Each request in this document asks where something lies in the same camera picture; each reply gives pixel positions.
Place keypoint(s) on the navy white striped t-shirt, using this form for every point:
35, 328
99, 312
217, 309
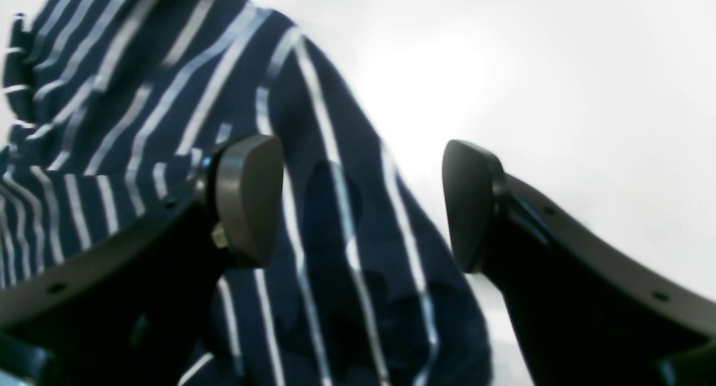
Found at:
116, 102

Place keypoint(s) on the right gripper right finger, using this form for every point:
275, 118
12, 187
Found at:
583, 312

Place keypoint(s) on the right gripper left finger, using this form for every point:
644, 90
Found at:
129, 310

